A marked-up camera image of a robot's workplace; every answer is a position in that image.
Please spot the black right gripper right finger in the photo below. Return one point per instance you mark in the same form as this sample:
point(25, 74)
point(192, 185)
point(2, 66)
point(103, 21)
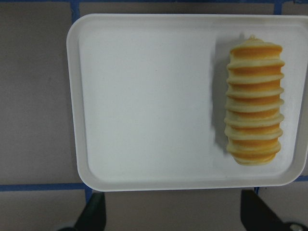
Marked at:
point(257, 216)

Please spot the ridged yellow bread roll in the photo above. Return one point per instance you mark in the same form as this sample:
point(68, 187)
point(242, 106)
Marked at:
point(253, 117)

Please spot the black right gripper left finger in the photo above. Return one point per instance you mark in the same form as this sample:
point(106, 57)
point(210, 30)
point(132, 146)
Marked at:
point(93, 216)

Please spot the white rectangular tray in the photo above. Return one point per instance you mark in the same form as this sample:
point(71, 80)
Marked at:
point(148, 96)

